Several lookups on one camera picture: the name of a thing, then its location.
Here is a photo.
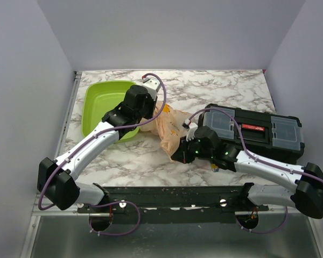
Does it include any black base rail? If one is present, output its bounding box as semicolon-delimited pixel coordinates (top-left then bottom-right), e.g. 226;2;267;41
78;183;268;224

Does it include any black tool case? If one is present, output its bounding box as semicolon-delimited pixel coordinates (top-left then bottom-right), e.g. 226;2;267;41
198;104;305;164

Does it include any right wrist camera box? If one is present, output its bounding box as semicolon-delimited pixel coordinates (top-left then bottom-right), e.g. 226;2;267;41
182;119;198;141

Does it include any green plastic tray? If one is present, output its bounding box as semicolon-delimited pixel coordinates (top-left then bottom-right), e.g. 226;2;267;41
81;80;135;137

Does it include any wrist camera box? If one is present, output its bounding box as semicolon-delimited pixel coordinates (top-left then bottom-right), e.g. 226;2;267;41
142;77;161;95
182;119;198;141

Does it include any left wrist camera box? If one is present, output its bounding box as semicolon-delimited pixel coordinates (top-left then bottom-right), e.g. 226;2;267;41
142;77;161;95

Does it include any aluminium extrusion rail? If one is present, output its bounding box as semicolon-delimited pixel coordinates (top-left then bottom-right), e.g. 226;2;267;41
32;196;300;216

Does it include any small yellow blue connector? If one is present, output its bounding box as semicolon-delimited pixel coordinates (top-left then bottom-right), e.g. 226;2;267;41
210;163;220;172

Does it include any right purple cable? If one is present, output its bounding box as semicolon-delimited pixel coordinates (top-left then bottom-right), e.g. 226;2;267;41
182;108;323;234

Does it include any orange printed plastic bag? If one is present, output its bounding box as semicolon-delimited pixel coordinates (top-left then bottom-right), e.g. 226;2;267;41
139;104;191;159

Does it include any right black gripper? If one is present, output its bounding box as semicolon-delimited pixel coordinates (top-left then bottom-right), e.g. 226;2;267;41
171;135;214;164

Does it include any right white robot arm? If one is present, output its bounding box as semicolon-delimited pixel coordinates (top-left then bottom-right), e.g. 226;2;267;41
171;126;323;219

